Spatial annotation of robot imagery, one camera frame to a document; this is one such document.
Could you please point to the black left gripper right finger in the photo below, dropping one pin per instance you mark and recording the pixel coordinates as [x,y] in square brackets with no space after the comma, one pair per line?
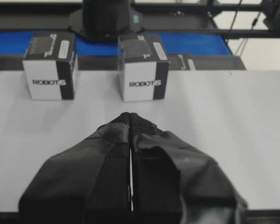
[175,183]

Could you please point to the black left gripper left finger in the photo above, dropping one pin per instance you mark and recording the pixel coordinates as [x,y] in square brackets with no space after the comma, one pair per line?
[88,183]

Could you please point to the flat black box behind table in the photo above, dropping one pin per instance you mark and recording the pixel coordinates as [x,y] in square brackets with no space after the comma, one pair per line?
[181,62]

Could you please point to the black white robotis box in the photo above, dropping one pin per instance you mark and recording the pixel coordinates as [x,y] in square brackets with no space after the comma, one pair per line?
[143,66]
[51,66]

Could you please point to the black aluminium frame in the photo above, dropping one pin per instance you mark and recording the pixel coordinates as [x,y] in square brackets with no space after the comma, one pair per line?
[176,16]

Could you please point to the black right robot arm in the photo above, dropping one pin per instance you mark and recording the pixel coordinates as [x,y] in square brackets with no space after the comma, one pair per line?
[105,20]

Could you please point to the blue mat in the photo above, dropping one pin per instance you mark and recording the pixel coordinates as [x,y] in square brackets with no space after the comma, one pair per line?
[16,43]

